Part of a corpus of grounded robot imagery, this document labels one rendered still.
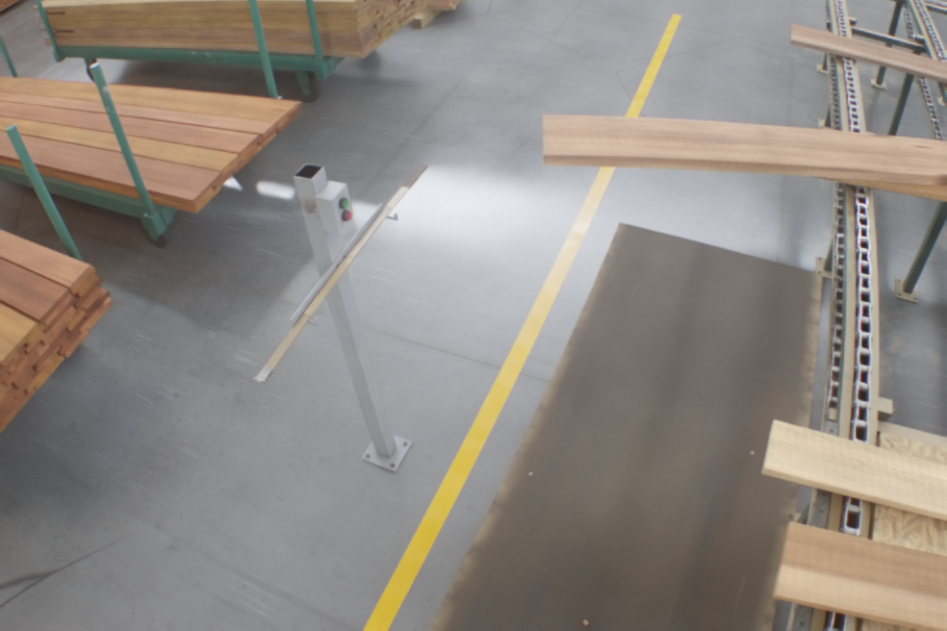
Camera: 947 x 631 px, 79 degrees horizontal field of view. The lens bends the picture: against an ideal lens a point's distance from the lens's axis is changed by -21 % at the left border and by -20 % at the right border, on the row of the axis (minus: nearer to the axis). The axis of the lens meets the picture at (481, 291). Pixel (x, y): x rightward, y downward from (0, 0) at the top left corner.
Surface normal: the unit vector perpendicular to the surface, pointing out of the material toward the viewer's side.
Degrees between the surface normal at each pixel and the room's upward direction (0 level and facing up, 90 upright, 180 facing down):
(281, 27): 90
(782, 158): 0
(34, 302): 0
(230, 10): 90
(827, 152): 0
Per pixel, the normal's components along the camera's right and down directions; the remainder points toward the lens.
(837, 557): -0.06, -0.70
